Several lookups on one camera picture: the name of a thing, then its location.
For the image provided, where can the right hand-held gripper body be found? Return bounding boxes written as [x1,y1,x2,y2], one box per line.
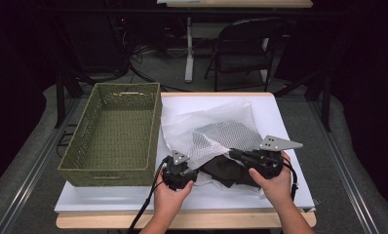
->
[244,135,304,179]

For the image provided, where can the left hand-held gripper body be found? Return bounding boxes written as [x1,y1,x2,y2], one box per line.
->
[162,149,200,191]

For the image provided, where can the dark cloth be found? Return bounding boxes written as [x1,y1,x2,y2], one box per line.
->
[195,121,264,190]

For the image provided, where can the white mesh laundry bag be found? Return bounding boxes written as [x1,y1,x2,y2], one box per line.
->
[161,99,268,196]

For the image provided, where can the green woven basket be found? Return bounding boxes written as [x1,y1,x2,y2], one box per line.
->
[58,82,164,188]

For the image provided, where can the person's left hand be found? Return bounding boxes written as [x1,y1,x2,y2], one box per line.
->
[153,178,195,225]

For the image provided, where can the person's right hand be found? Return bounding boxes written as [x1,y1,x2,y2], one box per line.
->
[249,152,295,213]

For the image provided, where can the white table mat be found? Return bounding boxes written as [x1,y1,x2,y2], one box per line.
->
[54,96,316,214]

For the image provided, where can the black metal stand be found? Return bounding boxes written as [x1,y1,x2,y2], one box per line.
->
[54,66,86,129]
[273,64,332,133]

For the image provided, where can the black folding chair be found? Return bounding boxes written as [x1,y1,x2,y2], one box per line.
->
[204,18,289,93]

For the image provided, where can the desk with white leg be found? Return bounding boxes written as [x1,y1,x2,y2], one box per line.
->
[156,0,314,84]

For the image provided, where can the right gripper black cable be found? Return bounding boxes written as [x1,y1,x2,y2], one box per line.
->
[281,159,301,203]

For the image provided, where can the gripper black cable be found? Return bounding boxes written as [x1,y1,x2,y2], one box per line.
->
[281,159,301,203]
[127,155,172,234]

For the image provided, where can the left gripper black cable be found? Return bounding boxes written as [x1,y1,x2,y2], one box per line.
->
[127,155,172,234]

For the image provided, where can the metal floor rail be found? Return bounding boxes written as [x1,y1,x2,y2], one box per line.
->
[307,97,381,234]
[0,97,83,234]

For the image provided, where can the floor cables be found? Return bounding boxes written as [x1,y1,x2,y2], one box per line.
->
[123,42,190,94]

